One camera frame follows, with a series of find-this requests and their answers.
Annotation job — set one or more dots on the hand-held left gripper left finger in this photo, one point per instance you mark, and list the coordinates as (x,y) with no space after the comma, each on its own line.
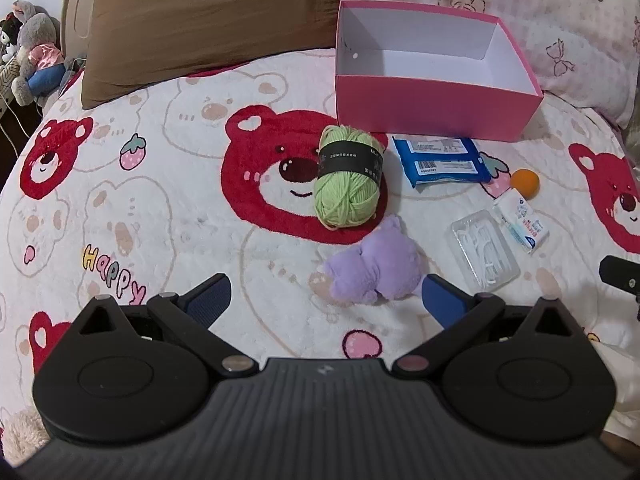
(212,300)

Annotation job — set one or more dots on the pink checked pillow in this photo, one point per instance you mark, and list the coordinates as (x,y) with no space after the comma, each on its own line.
(550,25)

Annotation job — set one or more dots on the beige headboard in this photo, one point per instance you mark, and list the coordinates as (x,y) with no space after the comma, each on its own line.
(75,5)

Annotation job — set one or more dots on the green yarn ball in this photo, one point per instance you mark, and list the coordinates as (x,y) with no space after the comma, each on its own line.
(345,195)

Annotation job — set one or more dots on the black white plush doll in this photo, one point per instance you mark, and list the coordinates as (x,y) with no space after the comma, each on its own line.
(9,40)

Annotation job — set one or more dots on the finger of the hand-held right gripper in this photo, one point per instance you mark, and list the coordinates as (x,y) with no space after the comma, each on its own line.
(620,272)

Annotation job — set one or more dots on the small white tissue packet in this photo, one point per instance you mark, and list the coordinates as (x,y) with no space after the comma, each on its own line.
(522,222)

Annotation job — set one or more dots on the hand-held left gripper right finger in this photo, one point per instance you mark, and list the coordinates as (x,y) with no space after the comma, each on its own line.
(440,302)

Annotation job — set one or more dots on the pink cardboard box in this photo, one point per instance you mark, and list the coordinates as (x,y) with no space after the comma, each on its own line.
(425,107)

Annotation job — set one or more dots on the clear floss pick box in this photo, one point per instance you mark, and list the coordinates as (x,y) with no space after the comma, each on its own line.
(482,247)

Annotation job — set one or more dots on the bear printed blanket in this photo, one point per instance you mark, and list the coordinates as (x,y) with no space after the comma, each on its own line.
(175,210)

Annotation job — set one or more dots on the blue wet wipes packet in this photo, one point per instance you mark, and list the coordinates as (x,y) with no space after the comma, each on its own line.
(440,165)

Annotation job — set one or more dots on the brown pillow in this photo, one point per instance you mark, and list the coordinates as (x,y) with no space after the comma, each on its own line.
(200,25)

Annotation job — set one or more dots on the grey plush bear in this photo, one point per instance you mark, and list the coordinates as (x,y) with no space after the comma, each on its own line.
(37,35)

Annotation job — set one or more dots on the purple plush toy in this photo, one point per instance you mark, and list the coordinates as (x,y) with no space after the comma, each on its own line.
(385,265)

